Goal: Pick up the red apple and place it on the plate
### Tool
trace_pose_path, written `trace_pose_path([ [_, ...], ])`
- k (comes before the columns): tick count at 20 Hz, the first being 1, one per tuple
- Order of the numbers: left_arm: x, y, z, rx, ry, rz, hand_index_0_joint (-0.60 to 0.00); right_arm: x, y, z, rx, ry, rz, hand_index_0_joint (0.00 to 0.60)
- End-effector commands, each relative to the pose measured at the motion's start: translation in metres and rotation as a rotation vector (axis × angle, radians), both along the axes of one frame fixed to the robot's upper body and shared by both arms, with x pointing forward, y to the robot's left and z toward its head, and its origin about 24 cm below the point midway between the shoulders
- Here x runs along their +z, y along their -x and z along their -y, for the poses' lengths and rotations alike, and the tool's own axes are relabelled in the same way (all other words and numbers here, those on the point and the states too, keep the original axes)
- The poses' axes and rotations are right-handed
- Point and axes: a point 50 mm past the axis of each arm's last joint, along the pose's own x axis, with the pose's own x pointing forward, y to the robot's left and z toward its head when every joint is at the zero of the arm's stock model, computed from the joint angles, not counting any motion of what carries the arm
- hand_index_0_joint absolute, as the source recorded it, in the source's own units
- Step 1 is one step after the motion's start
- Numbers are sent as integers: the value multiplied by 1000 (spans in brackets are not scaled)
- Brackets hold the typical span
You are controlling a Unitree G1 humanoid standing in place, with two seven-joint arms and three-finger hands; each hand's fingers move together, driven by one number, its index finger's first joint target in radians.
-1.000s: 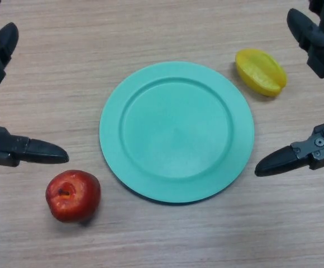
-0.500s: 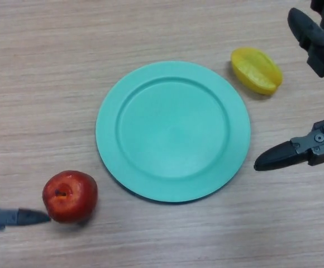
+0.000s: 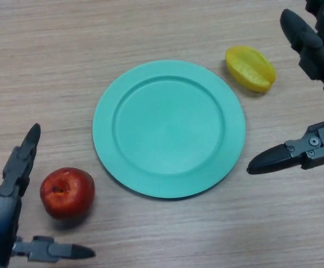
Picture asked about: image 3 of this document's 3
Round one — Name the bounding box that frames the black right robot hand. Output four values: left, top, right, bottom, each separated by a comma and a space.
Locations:
247, 0, 324, 176

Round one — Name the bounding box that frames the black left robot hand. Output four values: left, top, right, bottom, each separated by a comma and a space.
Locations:
0, 123, 97, 268

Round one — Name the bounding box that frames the red apple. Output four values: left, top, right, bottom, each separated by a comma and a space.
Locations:
40, 167, 96, 219

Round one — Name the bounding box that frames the green round plate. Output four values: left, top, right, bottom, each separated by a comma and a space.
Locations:
92, 59, 247, 199

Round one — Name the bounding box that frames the yellow starfruit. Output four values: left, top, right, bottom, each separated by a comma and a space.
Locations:
225, 45, 277, 93

